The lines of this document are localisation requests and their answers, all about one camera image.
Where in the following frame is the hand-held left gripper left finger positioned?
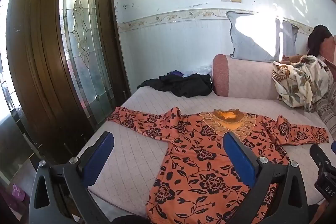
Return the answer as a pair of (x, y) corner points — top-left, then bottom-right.
(28, 131), (115, 224)

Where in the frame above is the black clothes pile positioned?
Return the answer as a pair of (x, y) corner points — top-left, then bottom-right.
(137, 73), (212, 98)

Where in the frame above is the striped floral cushion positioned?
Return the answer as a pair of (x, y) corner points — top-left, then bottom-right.
(315, 88), (336, 132)

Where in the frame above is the black garment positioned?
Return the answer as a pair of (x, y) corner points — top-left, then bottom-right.
(308, 25), (333, 56)

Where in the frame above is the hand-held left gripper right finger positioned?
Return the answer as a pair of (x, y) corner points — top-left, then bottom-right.
(223, 132), (309, 224)

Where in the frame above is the brown cloth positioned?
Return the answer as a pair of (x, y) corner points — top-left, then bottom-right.
(282, 55), (302, 65)

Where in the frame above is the large blue-grey pillow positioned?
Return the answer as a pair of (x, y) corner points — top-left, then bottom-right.
(226, 10), (285, 63)

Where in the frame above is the wooden door with leaded glass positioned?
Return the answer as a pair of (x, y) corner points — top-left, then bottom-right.
(5, 0), (132, 169)

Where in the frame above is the clear plastic bag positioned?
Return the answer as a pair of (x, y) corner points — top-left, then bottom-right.
(184, 65), (213, 77)

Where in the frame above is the purple plastic object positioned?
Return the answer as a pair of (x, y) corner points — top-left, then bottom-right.
(10, 183), (25, 202)

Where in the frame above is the orange floral blouse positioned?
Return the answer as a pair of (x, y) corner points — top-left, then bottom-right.
(107, 106), (329, 224)

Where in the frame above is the cream floral blanket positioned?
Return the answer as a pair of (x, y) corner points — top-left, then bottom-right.
(272, 55), (334, 112)

